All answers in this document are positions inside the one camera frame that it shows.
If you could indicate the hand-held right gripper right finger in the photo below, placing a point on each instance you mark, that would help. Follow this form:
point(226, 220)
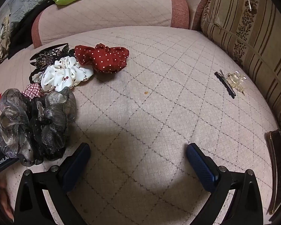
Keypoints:
point(199, 166)

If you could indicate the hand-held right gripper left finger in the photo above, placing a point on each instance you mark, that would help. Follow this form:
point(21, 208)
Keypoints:
point(76, 166)

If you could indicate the grey organza scrunchie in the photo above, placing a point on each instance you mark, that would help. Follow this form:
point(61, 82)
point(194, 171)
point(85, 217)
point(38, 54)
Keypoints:
point(11, 126)

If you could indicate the black dotted mesh scrunchie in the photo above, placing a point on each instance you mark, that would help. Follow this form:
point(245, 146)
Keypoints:
point(41, 124)

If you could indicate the red checked scrunchie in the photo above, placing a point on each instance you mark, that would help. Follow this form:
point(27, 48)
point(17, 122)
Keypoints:
point(32, 91)

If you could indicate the white cherry print scrunchie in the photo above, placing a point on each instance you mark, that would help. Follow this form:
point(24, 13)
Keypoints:
point(65, 73)

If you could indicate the black lace hair clip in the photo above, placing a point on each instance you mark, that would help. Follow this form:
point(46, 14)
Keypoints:
point(46, 57)

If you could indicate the red polka dot scrunchie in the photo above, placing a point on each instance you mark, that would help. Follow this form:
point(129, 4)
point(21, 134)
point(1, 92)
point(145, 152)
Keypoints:
point(103, 57)

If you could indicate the person's left hand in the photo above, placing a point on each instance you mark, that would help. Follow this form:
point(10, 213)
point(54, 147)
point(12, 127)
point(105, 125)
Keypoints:
point(5, 199)

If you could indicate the clear hair claw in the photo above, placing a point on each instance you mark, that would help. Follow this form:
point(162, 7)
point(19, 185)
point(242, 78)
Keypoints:
point(236, 80)

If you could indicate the floral patterned cloth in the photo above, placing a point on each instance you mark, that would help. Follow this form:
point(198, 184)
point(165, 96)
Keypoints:
point(0, 42)

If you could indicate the black cloth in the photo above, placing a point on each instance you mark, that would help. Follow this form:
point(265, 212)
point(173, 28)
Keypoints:
point(25, 32)

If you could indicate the beige striped floral cushion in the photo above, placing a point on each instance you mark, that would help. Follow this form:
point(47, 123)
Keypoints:
point(248, 32)

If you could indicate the pink bolster pillow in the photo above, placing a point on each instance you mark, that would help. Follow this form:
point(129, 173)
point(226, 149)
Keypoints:
point(107, 14)

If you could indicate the grey quilted blanket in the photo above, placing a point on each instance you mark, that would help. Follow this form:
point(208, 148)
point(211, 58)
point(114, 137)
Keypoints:
point(25, 2)

